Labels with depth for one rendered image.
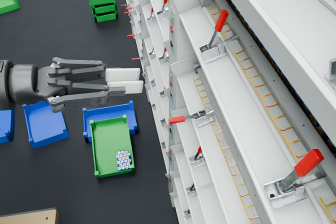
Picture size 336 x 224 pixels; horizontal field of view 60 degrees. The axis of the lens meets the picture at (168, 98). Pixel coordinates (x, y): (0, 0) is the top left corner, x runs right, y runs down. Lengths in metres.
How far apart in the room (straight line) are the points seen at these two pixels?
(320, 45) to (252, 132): 0.19
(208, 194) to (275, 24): 0.56
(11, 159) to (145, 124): 0.76
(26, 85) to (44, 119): 1.37
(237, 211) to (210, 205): 0.21
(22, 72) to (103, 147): 1.13
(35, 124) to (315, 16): 1.77
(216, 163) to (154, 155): 1.05
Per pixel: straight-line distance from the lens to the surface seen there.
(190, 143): 0.86
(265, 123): 0.43
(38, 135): 1.87
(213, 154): 0.62
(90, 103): 0.56
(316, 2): 0.31
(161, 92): 1.22
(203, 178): 0.80
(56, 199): 1.62
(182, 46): 0.71
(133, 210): 1.52
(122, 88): 0.58
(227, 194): 0.59
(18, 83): 0.57
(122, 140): 1.65
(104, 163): 1.63
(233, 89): 0.48
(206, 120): 0.66
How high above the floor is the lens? 1.40
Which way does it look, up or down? 48 degrees down
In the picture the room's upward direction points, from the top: straight up
